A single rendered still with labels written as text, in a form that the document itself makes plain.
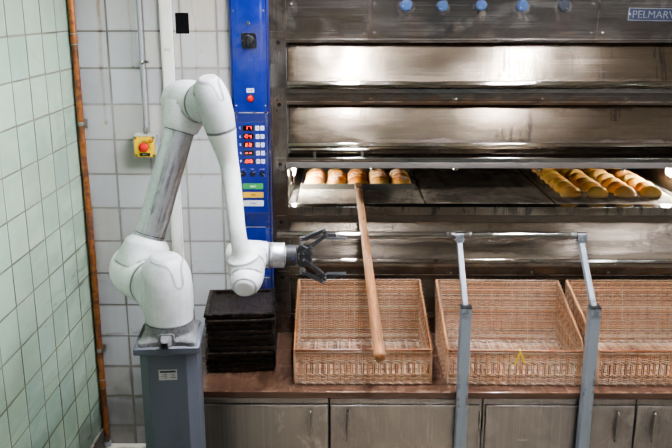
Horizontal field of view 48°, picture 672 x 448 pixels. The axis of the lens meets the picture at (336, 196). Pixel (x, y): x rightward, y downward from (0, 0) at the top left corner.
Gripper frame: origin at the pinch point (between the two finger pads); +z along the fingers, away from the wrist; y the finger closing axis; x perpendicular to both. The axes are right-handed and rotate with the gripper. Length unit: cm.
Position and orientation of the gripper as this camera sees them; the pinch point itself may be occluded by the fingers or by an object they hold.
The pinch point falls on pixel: (343, 255)
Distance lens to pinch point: 269.9
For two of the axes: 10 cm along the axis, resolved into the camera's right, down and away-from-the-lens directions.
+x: 0.0, 2.4, -9.7
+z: 10.0, 0.1, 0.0
